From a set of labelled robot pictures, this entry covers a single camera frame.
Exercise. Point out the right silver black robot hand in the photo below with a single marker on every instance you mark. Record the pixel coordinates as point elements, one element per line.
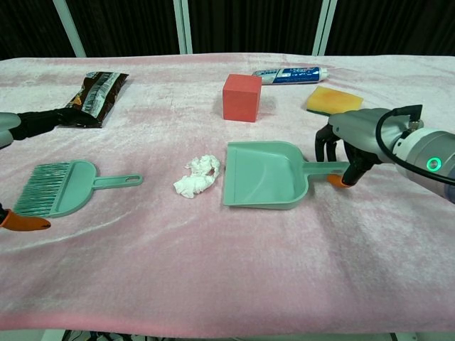
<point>366,128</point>

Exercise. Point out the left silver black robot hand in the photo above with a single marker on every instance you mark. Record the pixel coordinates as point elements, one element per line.
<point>32,122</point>

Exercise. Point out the teal plastic hand broom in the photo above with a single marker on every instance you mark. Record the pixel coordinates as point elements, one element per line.
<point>74,184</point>

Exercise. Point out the teal plastic dustpan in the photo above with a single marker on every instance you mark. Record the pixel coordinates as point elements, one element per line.
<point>263,174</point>

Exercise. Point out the white tissue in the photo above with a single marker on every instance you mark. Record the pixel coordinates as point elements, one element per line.
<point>195,177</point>

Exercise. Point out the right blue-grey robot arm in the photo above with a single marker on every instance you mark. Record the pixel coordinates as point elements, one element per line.
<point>423,149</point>

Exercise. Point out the yellow green-backed sponge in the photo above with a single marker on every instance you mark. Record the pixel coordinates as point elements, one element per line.
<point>334,99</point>

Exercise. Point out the brown snack packet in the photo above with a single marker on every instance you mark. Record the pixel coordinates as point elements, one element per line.
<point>96,96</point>

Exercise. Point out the blue white toothpaste tube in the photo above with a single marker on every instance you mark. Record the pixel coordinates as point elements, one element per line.
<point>291,75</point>

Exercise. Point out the black curtain panel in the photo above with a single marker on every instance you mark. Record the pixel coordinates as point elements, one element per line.
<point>391,25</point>
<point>124,25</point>
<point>252,25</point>
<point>25,25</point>

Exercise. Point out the red foam cube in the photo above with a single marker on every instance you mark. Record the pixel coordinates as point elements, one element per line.
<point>241,99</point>

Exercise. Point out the pink velvet table cloth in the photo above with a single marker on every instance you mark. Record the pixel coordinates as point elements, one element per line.
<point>227,266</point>

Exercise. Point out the white frame post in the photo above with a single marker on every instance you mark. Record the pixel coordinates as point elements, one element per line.
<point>71,28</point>
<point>183,26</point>
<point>324,26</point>

